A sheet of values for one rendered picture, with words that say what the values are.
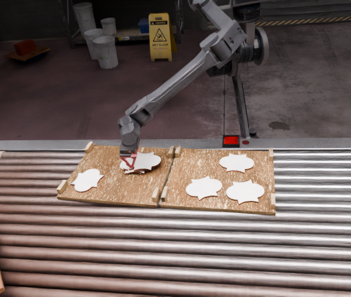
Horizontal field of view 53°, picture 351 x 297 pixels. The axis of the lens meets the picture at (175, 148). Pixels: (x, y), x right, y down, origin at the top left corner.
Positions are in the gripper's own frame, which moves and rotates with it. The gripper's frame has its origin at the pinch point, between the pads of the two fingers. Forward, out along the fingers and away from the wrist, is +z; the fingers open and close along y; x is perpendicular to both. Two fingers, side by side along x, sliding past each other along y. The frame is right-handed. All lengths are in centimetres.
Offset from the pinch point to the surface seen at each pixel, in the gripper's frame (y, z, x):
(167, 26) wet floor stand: 350, 49, 16
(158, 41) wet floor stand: 347, 67, 29
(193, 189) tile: -15.7, 2.5, -25.3
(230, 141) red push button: 16.8, 3.5, -41.7
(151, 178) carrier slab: -7.3, 3.6, -8.2
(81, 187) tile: -12.0, 3.3, 19.5
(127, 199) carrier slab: -19.0, 3.8, -0.5
